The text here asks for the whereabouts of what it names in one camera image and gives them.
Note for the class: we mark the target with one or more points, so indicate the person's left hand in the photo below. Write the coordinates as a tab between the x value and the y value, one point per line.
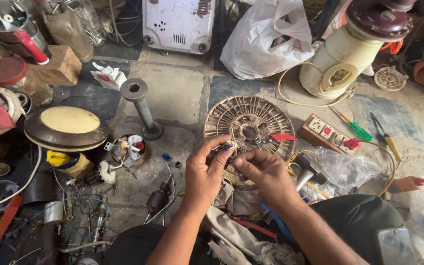
202	176

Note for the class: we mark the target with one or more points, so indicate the person's right hand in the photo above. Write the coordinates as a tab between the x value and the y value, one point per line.
267	176

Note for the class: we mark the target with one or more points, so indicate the metal hammer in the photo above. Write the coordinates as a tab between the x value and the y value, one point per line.
307	171

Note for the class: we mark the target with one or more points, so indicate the motor armature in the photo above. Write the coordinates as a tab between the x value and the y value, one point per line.
158	198

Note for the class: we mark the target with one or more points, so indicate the round rusty fan stator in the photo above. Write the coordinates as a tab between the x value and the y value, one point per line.
250	125

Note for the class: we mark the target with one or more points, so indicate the beige cloth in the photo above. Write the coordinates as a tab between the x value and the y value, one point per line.
241	228

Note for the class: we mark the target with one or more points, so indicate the clear plastic bag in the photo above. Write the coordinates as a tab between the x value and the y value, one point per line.
340	169

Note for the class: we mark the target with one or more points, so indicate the small bowl of parts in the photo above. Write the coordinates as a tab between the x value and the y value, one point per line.
129	149

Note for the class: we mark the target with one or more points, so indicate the red plug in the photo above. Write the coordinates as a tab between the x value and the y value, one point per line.
352	143

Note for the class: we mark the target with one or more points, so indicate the grey metal pipe socket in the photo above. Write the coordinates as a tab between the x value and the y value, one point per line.
142	106

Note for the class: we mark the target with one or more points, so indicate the white round regulator knob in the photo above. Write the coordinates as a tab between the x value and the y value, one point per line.
108	172

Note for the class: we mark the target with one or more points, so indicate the person's black trousers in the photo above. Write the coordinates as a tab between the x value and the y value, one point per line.
355	221

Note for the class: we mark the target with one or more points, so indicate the yellow tape roll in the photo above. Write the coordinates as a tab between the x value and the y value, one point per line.
68	163

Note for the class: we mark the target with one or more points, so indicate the white plastic bag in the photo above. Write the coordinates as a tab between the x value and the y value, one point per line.
267	40

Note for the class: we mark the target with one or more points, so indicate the torn white paper box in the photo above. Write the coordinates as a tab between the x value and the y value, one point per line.
108	76

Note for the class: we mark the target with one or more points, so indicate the brown cream fan cover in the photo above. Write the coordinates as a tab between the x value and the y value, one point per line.
66	127

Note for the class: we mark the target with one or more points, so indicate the smartphone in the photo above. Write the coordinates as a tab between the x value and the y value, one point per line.
395	246

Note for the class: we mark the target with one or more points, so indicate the white metal appliance casing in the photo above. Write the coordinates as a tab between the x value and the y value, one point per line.
179	25

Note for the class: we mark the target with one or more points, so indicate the silver capacitor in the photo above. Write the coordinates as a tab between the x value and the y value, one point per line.
53	212

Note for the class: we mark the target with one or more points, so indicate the cream mixer grinder base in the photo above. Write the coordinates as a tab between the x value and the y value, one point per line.
355	48

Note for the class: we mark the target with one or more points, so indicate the white round plastic grille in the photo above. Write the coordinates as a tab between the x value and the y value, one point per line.
389	78

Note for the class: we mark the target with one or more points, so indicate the wooden block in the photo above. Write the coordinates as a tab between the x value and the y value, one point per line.
59	66

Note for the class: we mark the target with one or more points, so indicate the dusty plastic wrapped jar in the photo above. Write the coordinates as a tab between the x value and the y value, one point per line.
70	27

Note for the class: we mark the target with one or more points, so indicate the red lidded glass jar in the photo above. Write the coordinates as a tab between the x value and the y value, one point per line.
17	79

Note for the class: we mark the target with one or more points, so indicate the brown switch socket board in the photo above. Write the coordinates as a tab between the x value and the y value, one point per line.
322	134

